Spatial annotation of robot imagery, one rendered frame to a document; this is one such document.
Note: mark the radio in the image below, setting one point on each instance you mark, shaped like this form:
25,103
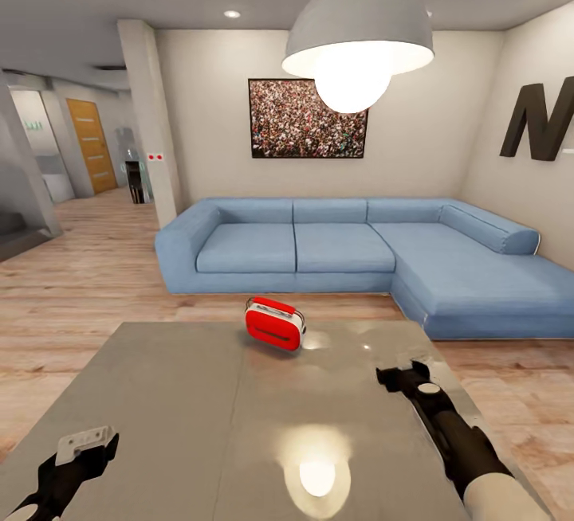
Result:
275,323

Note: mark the standing mirror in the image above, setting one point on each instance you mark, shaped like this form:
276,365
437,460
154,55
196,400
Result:
133,167

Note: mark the stairs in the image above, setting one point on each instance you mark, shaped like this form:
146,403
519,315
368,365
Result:
16,238

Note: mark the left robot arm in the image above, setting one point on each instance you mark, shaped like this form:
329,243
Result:
60,477

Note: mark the coffee table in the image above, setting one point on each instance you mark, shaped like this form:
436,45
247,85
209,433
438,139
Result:
215,425

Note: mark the decorative sign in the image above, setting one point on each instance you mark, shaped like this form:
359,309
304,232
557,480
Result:
545,136

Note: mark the door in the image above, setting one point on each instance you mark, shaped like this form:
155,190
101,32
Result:
91,138

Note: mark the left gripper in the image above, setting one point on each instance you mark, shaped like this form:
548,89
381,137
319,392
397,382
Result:
89,464

